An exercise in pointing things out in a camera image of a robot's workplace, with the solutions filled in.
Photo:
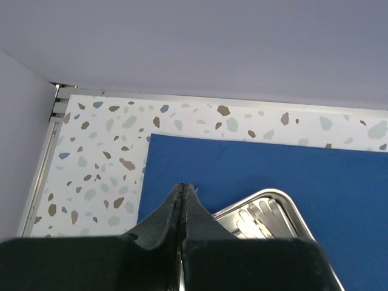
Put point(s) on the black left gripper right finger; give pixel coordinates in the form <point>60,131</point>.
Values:
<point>207,247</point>

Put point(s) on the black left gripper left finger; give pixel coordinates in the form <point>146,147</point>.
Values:
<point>144,258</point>

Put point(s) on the stainless steel instrument tray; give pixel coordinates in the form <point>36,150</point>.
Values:
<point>282,253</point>

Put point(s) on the blue surgical cloth wrap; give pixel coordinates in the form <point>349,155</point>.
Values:
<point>341,194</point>

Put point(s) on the steel tweezers in tray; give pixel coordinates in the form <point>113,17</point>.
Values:
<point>264,219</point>

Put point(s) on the aluminium left side rail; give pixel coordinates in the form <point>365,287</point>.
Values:
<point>45,158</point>

